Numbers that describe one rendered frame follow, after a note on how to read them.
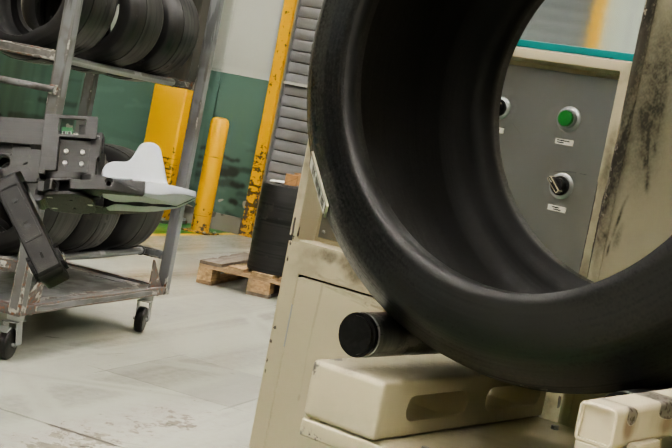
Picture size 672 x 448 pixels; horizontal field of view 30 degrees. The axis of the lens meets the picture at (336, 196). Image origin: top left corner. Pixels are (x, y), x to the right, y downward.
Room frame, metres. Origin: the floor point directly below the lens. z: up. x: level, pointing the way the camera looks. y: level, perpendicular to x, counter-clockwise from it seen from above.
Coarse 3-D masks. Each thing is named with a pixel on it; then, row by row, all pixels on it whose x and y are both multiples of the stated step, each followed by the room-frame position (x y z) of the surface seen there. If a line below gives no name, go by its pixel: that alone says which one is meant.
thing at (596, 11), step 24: (552, 0) 1.90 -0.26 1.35; (576, 0) 1.88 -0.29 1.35; (600, 0) 1.86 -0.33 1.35; (624, 0) 1.84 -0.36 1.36; (528, 24) 1.92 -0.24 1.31; (552, 24) 1.90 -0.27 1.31; (576, 24) 1.88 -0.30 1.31; (600, 24) 1.85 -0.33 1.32; (624, 24) 1.83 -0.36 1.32; (552, 48) 1.89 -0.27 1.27; (576, 48) 1.86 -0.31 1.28; (600, 48) 1.85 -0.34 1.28; (624, 48) 1.83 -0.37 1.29
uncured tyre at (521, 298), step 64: (384, 0) 1.38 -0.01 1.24; (448, 0) 1.46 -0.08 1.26; (512, 0) 1.46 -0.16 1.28; (320, 64) 1.26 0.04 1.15; (384, 64) 1.41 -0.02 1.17; (448, 64) 1.48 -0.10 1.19; (320, 128) 1.25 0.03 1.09; (384, 128) 1.41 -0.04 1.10; (448, 128) 1.48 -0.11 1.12; (384, 192) 1.38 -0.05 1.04; (448, 192) 1.46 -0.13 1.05; (384, 256) 1.19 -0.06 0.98; (448, 256) 1.41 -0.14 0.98; (512, 256) 1.42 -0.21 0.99; (448, 320) 1.14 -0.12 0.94; (512, 320) 1.10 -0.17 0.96; (576, 320) 1.07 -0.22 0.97; (640, 320) 1.04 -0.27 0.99; (512, 384) 1.17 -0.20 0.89; (576, 384) 1.10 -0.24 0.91; (640, 384) 1.09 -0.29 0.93
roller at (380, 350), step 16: (352, 320) 1.22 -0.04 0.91; (368, 320) 1.21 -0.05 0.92; (384, 320) 1.23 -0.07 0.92; (352, 336) 1.22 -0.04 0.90; (368, 336) 1.21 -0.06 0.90; (384, 336) 1.22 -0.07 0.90; (400, 336) 1.24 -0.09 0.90; (352, 352) 1.22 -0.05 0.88; (368, 352) 1.21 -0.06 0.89; (384, 352) 1.23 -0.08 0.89; (400, 352) 1.26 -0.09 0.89; (416, 352) 1.28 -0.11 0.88; (432, 352) 1.31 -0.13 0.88
